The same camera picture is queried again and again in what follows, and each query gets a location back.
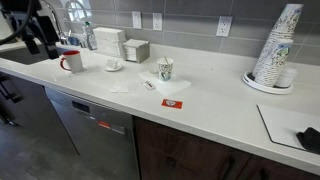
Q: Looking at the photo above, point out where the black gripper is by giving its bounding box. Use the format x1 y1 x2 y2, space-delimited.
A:
13 13 61 60

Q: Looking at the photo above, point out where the small white paper towel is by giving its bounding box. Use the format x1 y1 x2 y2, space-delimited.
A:
109 79 139 95

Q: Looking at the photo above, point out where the printed paper cup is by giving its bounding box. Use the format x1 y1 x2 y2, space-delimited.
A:
156 57 175 82

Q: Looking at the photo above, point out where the countertop sink basin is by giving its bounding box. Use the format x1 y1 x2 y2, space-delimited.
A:
0 44 71 66

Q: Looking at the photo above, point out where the chrome faucet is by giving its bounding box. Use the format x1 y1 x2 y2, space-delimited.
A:
41 0 68 46

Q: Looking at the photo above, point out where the blue sponge cloth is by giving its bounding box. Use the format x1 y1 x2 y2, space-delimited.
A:
68 34 81 47

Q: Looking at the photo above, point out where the clear bottle green cap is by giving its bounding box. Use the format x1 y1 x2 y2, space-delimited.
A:
82 21 98 52

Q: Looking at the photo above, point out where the dark sink cabinet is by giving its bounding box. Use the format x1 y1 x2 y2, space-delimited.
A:
0 71 80 158

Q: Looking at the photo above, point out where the stack of white paper towels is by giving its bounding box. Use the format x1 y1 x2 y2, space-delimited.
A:
92 27 127 58

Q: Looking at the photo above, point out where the metal napkin dispenser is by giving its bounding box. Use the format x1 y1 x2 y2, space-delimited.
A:
121 38 151 64

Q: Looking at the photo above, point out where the stainless steel dishwasher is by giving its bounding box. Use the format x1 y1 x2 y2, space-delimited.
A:
44 85 141 180

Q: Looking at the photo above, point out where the small white red sachet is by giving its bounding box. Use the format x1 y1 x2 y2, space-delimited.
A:
142 80 157 91

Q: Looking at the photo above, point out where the large white paper napkin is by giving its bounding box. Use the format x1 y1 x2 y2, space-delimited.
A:
137 70 193 97

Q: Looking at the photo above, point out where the red packet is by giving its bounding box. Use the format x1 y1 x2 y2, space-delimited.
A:
161 98 184 110

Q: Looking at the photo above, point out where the dark wood cabinet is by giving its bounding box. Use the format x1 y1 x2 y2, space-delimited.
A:
133 115 320 180

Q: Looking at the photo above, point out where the white round tray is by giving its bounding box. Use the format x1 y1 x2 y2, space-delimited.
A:
242 70 294 96

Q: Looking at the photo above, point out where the short stack of paper cups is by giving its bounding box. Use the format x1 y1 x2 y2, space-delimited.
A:
254 37 294 88

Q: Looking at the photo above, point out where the stack of white lids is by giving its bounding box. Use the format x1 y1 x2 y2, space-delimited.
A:
274 66 298 89

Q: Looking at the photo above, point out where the white rectangular mat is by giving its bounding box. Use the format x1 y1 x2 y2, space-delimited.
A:
256 104 320 155

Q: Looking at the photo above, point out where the black object on mat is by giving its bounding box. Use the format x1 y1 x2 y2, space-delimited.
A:
296 126 320 154

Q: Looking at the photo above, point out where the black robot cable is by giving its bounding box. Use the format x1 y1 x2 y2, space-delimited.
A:
0 0 34 46

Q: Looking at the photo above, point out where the white mug red handle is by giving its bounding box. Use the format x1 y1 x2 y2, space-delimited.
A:
59 49 84 74

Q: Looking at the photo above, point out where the black cabinet handle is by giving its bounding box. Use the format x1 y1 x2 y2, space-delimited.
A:
218 154 236 180
0 76 24 104

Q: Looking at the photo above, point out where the white wall switch plate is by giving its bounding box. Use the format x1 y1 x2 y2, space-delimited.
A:
131 10 143 30

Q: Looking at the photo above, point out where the white wall outlet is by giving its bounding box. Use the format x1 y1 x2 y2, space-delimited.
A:
215 15 234 38
152 12 164 32

